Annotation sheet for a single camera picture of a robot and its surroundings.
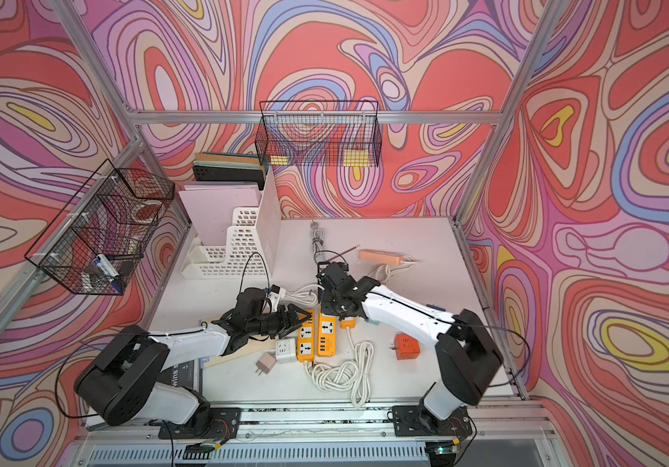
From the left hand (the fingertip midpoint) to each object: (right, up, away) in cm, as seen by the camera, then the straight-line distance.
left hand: (309, 322), depth 84 cm
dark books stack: (-27, +48, +10) cm, 56 cm away
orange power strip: (+13, -2, +7) cm, 15 cm away
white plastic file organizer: (-18, +22, +5) cm, 28 cm away
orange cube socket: (+28, -6, -3) cm, 29 cm away
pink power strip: (+25, +18, +23) cm, 38 cm away
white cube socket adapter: (-6, -7, -3) cm, 10 cm away
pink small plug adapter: (-12, -11, -2) cm, 17 cm away
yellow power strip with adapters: (+5, -3, -2) cm, 7 cm away
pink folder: (-32, +35, +8) cm, 48 cm away
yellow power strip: (-1, -5, +1) cm, 6 cm away
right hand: (+7, +3, +1) cm, 7 cm away
